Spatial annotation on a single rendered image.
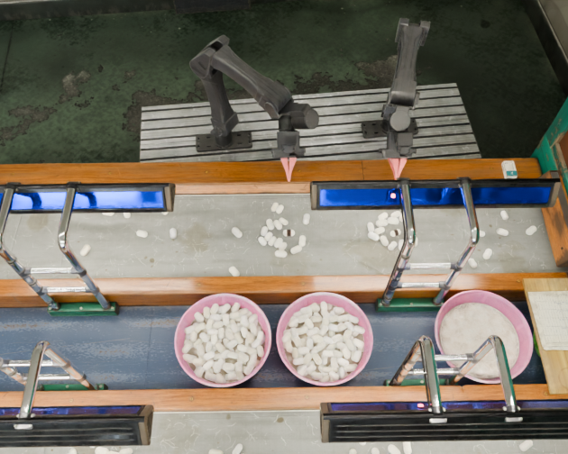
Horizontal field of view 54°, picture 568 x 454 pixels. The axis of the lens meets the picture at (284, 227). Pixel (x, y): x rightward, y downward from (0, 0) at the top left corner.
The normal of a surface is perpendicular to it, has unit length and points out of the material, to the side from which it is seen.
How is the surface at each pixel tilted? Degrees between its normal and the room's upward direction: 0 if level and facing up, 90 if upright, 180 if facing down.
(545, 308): 0
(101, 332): 0
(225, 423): 0
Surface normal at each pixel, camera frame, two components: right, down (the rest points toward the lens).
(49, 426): 0.01, 0.47
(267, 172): 0.00, -0.50
